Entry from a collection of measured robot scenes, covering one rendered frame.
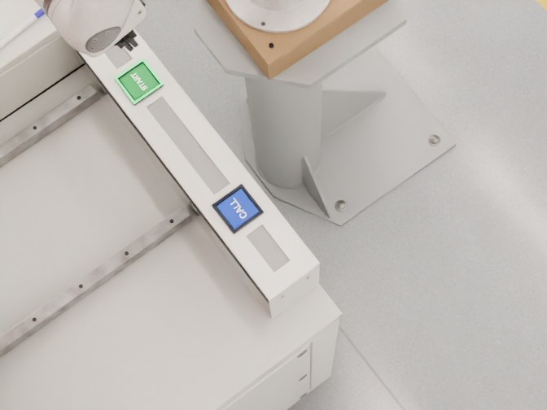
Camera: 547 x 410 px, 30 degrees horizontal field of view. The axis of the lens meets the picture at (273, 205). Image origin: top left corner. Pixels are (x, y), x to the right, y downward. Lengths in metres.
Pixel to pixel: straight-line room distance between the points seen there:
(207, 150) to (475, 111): 1.21
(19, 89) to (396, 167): 1.12
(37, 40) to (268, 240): 0.49
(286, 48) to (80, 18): 0.60
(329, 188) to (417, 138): 0.26
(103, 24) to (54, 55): 0.55
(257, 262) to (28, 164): 0.46
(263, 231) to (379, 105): 1.14
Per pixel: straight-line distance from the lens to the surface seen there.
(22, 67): 1.70
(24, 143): 1.74
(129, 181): 1.71
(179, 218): 1.65
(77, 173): 1.73
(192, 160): 1.56
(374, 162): 2.55
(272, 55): 1.70
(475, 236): 2.54
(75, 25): 1.18
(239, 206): 1.52
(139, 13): 1.40
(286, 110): 2.06
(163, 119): 1.59
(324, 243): 2.50
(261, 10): 1.72
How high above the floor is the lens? 2.42
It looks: 73 degrees down
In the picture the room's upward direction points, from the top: 6 degrees counter-clockwise
